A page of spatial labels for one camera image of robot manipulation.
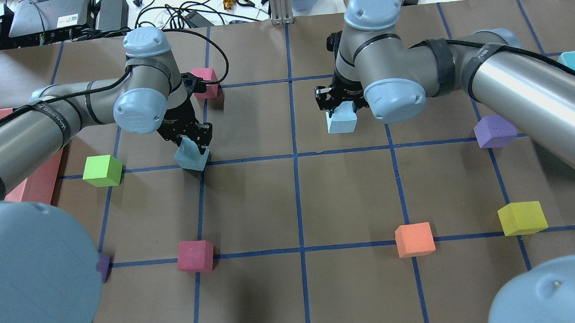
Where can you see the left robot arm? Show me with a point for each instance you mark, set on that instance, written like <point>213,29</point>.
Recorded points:
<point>50,270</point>

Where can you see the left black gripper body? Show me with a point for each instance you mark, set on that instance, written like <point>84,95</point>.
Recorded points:
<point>177,122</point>

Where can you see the far orange foam block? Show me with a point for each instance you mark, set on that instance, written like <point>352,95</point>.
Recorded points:
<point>414,240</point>

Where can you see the right purple foam block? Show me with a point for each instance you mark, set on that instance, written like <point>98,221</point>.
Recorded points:
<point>494,131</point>

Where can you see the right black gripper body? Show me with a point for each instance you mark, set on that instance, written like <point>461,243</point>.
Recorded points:
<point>347,95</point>

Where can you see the light blue block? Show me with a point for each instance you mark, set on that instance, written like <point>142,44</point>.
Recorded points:
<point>190,156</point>
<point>342,119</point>

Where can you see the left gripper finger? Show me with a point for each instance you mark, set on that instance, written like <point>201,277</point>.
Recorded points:
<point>201,134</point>

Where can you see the left purple foam block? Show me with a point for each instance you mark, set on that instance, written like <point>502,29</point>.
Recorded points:
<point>104,265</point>

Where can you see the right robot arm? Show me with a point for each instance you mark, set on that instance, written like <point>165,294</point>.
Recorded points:
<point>536,94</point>

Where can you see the near middle red block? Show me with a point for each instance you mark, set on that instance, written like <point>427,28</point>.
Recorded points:
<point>206,88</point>

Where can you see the far middle red block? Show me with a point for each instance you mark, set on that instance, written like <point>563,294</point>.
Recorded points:
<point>195,256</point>

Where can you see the green foam block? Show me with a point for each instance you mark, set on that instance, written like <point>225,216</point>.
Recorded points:
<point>102,171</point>

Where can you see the purple foam block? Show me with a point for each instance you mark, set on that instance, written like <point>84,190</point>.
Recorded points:
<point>104,265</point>
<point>494,131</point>

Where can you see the red block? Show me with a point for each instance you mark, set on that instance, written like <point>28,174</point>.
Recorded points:
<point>206,88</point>
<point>195,256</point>

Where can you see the yellow foam block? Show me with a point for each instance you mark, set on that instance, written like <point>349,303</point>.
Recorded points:
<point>522,218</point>

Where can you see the pink plastic tray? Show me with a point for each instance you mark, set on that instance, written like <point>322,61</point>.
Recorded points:
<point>26,142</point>

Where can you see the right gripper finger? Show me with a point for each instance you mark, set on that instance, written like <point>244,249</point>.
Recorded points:
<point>325,99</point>

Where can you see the aluminium frame post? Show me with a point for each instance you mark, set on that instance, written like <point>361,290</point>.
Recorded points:
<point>281,12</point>

